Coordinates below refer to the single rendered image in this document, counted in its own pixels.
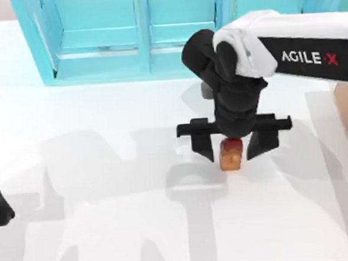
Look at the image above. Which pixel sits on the light blue rack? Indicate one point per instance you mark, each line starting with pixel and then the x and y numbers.
pixel 103 37

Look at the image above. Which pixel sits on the brown bread loaf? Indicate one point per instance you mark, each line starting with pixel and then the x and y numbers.
pixel 231 158

